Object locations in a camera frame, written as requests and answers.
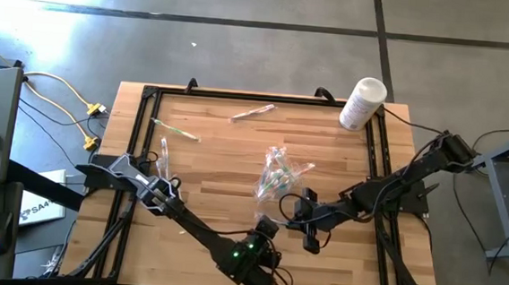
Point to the green toothbrush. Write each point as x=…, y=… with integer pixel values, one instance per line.
x=274, y=186
x=282, y=155
x=179, y=132

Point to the blue-grey metal cart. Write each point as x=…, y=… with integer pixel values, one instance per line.
x=505, y=147

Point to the white printed cardboard box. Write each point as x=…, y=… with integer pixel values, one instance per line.
x=44, y=199

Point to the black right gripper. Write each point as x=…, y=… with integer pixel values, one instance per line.
x=311, y=220

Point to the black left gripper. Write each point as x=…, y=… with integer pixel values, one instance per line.
x=268, y=228

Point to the clear acrylic organizer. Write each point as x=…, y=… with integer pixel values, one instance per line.
x=281, y=178

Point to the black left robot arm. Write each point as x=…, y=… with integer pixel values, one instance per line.
x=199, y=233

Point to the white wipes canister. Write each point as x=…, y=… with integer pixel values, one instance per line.
x=362, y=105

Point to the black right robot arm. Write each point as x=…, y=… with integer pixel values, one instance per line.
x=390, y=188

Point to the black aluminium table frame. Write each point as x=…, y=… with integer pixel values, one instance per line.
x=262, y=97

